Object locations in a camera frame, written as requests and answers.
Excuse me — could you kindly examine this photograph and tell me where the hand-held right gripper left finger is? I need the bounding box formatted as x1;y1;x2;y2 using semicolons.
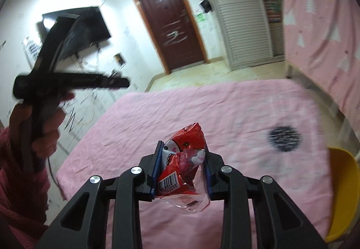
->
34;140;165;249

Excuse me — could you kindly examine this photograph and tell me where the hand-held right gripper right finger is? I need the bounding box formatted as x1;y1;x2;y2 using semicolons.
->
202;148;328;249

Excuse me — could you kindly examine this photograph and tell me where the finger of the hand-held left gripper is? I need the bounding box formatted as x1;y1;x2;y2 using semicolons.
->
98;74;131;89

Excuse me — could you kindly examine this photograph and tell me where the red snack packet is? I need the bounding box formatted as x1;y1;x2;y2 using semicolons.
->
156;122;211;213

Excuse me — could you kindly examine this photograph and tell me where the yellow plastic bin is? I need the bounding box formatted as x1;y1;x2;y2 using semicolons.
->
325;146;360;243

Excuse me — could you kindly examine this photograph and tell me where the person's left forearm pink sleeve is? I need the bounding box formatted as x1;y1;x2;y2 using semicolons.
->
0;125;57;249

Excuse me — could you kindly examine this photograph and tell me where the person's left hand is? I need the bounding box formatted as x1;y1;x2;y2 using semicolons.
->
8;92;76;160

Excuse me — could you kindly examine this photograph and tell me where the pink table cloth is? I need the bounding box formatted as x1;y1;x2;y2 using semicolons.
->
55;79;338;249

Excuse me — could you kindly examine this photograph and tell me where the brown wooden door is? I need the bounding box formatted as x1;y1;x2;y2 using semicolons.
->
128;0;210;74

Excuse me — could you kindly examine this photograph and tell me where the black round patterned mat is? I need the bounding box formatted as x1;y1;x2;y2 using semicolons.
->
267;125;304;153

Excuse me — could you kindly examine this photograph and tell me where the black hanging bag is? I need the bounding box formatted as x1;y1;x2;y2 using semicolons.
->
199;0;214;14

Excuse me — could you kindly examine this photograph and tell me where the white louvered wardrobe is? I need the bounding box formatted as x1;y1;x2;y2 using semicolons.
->
194;0;285;70

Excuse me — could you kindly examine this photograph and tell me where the pink curtain with white trees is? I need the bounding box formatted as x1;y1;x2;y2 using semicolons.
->
277;0;360;124

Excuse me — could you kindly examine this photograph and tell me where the white wall paper sheet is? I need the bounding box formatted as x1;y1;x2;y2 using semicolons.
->
22;36;43;64

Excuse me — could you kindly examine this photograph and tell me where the black wall television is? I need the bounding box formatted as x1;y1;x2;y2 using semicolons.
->
42;6;112;60

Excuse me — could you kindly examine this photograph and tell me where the colourful wall poster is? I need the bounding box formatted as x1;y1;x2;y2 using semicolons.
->
259;0;282;25

